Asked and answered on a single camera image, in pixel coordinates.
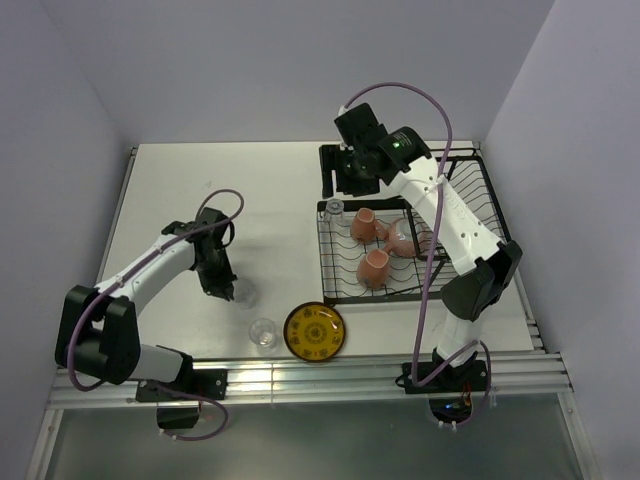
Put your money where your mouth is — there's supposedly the black wire dish rack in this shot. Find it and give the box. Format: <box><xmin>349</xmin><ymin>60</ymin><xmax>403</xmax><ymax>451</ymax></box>
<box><xmin>316</xmin><ymin>147</ymin><xmax>511</xmax><ymax>305</ymax></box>

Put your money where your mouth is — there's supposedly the pink mug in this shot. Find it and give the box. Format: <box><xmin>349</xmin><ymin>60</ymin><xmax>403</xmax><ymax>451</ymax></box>
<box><xmin>350</xmin><ymin>208</ymin><xmax>388</xmax><ymax>244</ymax></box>
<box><xmin>356</xmin><ymin>249</ymin><xmax>390</xmax><ymax>291</ymax></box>

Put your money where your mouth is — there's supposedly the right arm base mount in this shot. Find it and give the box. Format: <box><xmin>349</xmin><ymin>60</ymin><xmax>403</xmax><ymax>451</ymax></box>
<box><xmin>395</xmin><ymin>354</ymin><xmax>492</xmax><ymax>424</ymax></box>

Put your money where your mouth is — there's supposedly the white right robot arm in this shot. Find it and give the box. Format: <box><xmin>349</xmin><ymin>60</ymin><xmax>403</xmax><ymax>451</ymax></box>
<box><xmin>320</xmin><ymin>103</ymin><xmax>522</xmax><ymax>390</ymax></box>

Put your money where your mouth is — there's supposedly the clear shot glass front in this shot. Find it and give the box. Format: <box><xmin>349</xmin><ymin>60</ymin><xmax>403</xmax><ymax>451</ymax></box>
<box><xmin>248</xmin><ymin>318</ymin><xmax>278</xmax><ymax>351</ymax></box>

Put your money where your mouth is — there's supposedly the red floral patterned bowl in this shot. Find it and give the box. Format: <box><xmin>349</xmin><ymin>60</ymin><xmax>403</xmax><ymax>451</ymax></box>
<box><xmin>383</xmin><ymin>218</ymin><xmax>417</xmax><ymax>258</ymax></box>

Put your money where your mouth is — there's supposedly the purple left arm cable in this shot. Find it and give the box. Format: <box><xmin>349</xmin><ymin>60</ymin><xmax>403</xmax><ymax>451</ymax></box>
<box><xmin>64</xmin><ymin>188</ymin><xmax>246</xmax><ymax>442</ymax></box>

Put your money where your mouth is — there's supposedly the aluminium rail frame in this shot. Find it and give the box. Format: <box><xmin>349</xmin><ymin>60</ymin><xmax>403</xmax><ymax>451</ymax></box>
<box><xmin>29</xmin><ymin>344</ymin><xmax>601</xmax><ymax>480</ymax></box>

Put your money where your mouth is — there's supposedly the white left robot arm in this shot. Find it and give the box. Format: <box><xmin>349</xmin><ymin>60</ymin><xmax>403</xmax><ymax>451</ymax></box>
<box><xmin>54</xmin><ymin>207</ymin><xmax>237</xmax><ymax>399</ymax></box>

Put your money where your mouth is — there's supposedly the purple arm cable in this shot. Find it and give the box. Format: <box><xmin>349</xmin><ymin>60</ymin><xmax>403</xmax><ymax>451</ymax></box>
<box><xmin>64</xmin><ymin>188</ymin><xmax>246</xmax><ymax>442</ymax></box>
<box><xmin>339</xmin><ymin>82</ymin><xmax>494</xmax><ymax>429</ymax></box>

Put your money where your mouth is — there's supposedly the yellow patterned plate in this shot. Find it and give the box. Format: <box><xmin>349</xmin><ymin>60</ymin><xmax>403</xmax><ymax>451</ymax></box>
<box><xmin>283</xmin><ymin>302</ymin><xmax>347</xmax><ymax>363</ymax></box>

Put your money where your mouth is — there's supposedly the clear shot glass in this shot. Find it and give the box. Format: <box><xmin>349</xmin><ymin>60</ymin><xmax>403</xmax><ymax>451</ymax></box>
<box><xmin>233</xmin><ymin>278</ymin><xmax>258</xmax><ymax>310</ymax></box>
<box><xmin>248</xmin><ymin>318</ymin><xmax>278</xmax><ymax>351</ymax></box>
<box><xmin>322</xmin><ymin>198</ymin><xmax>345</xmax><ymax>226</ymax></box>

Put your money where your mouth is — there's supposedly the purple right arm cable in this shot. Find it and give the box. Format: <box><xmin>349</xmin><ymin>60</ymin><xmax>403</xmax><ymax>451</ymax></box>
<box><xmin>339</xmin><ymin>82</ymin><xmax>494</xmax><ymax>429</ymax></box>

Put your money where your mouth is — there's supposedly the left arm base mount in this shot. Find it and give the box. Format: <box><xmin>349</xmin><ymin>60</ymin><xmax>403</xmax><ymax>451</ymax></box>
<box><xmin>135</xmin><ymin>369</ymin><xmax>228</xmax><ymax>436</ymax></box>

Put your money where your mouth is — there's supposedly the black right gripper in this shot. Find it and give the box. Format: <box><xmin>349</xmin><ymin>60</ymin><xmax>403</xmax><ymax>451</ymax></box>
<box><xmin>318</xmin><ymin>143</ymin><xmax>381</xmax><ymax>199</ymax></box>

